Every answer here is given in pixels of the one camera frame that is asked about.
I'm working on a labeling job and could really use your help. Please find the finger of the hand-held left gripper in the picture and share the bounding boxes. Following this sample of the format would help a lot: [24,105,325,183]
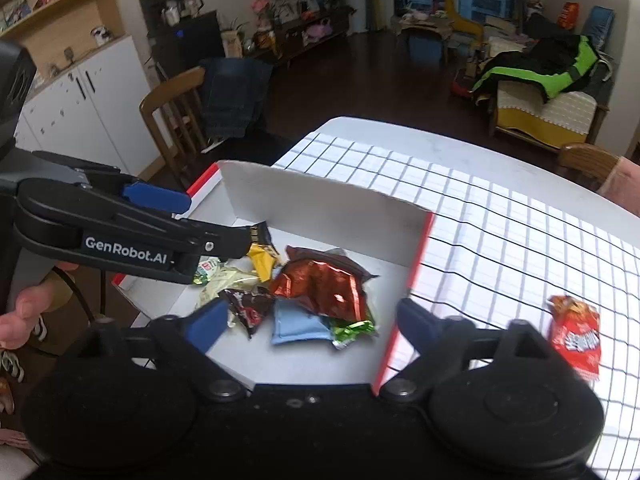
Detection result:
[29,151,193,218]
[119,209,253,262]

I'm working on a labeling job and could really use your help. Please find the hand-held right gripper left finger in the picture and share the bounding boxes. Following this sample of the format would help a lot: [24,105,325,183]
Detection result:
[120,298,248,403]

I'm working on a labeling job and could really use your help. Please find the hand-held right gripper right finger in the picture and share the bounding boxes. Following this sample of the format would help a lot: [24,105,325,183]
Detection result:
[380,298,511,403]

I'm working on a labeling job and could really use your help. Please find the black triangular snack packet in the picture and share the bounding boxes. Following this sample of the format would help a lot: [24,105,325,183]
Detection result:
[218,287,277,339]

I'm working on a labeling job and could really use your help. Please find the cream green snack packet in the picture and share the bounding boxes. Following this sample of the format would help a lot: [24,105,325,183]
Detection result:
[192,256,271,328]

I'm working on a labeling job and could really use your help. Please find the yellow snack packet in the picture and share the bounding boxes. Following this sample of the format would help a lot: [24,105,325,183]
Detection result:
[247,242,282,282]

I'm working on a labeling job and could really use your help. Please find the silver green snack packet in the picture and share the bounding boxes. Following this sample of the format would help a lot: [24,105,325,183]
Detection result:
[327,315,377,351]

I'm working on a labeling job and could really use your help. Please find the light blue snack packet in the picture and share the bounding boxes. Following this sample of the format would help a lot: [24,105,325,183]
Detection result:
[271,297,333,346]

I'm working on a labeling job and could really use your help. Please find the copper foil snack packet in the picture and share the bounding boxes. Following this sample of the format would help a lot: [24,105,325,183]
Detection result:
[269,246,379,322]

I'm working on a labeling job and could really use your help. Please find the red cardboard box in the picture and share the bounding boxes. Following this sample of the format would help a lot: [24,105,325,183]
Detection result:
[111,160,436,398]

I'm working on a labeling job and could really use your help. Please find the red chip packet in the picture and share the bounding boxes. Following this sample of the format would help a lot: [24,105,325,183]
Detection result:
[546,294,602,383]

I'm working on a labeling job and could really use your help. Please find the person's left hand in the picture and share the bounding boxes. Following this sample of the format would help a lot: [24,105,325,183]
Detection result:
[0,264,79,351]

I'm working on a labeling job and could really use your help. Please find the wooden chair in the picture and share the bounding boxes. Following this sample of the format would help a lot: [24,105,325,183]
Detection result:
[139,66,211,181]
[556,142,621,191]

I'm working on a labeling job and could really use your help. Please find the white cabinet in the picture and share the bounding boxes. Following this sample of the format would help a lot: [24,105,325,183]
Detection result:
[15,35,163,178]

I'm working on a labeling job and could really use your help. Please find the white grid tablecloth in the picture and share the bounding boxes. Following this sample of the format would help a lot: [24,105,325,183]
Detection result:
[272,132,640,471]

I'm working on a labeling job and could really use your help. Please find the blue jeans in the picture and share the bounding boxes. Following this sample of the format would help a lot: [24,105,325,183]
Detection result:
[200,57,275,141]

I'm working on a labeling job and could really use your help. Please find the striped sandal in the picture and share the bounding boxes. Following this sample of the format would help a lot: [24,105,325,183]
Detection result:
[0,350,26,383]

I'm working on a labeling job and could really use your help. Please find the black cabinet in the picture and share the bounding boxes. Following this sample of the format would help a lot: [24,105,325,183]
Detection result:
[140,0,226,81]

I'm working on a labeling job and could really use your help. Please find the low wooden media cabinet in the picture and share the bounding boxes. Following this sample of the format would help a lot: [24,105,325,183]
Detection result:
[250,5,351,66]

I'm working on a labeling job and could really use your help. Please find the wooden armchair yellow cushion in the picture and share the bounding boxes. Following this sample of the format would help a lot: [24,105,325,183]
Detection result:
[487,60,611,153]

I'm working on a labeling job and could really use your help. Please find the pink cloth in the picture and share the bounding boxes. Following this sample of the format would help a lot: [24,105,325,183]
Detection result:
[597,156,640,211]

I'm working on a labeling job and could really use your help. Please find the blue storage bin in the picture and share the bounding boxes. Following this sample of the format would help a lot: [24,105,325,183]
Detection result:
[407,32,448,63]

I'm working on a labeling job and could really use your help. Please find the green black jacket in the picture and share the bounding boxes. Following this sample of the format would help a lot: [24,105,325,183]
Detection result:
[472,35,613,103]

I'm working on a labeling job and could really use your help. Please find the yellow toy slide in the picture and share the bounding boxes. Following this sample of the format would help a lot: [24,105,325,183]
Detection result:
[437,0,485,36]

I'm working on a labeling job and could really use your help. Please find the black cable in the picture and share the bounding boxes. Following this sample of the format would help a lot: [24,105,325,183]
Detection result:
[52,262,108,361]

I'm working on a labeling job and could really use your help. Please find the wooden wall shelf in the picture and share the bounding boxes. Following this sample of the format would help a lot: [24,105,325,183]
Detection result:
[0,0,126,73]

